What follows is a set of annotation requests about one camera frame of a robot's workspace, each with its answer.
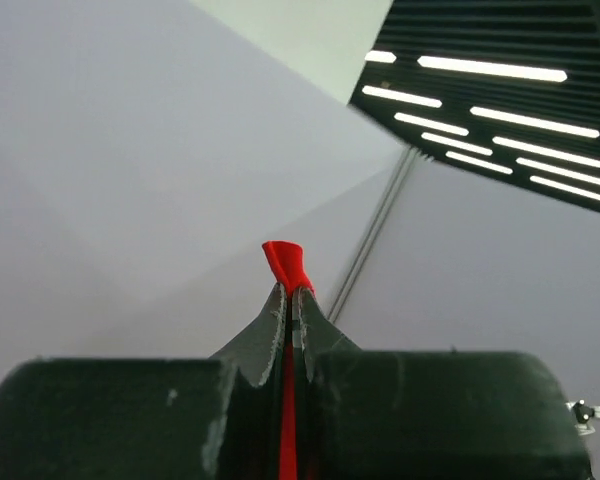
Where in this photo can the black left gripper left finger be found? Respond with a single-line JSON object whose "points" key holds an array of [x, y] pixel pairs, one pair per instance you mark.
{"points": [[151, 418]]}

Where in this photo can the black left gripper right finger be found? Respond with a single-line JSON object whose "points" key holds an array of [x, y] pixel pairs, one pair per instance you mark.
{"points": [[449, 414]]}

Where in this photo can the red t shirt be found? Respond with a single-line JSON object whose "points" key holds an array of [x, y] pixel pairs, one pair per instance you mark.
{"points": [[285, 260]]}

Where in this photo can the dark slatted ceiling light panel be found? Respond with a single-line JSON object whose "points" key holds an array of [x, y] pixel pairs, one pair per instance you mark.
{"points": [[505, 89]]}

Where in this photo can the left aluminium corner post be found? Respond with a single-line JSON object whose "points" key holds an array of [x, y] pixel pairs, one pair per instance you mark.
{"points": [[372, 231]]}

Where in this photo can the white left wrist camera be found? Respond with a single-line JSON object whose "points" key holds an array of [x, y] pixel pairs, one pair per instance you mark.
{"points": [[584, 415]]}

